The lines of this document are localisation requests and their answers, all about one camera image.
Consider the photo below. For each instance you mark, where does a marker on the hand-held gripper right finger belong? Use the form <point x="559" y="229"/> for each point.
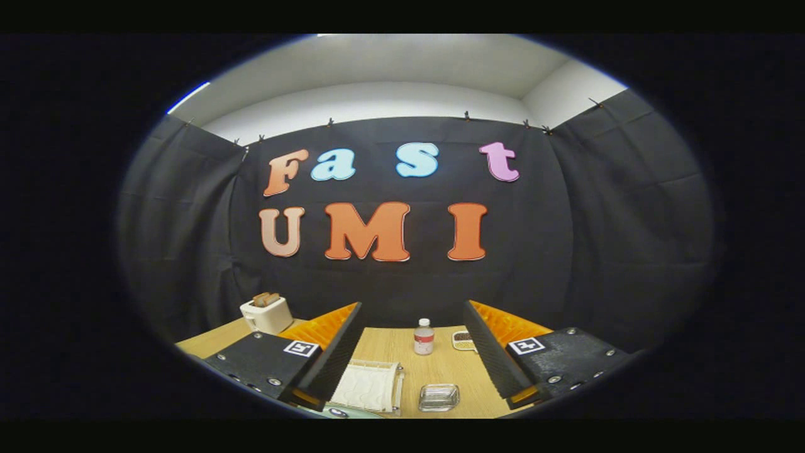
<point x="490" y="358"/>

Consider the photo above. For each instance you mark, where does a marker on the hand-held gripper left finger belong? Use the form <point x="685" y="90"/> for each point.
<point x="333" y="362"/>

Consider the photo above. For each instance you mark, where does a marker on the light green plate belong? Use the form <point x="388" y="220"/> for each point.
<point x="361" y="414"/>

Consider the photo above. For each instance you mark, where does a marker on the white divided snack tray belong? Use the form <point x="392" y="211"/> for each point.
<point x="462" y="341"/>

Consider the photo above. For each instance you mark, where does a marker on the clear bottle with red label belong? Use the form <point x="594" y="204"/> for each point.
<point x="424" y="340"/>

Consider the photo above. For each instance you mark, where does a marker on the white toaster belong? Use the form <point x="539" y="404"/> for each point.
<point x="267" y="318"/>

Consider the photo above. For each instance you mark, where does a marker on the toast slice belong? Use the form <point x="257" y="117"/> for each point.
<point x="260" y="300"/>
<point x="273" y="298"/>

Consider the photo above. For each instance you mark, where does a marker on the long ceiling light strip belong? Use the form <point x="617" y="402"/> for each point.
<point x="187" y="98"/>

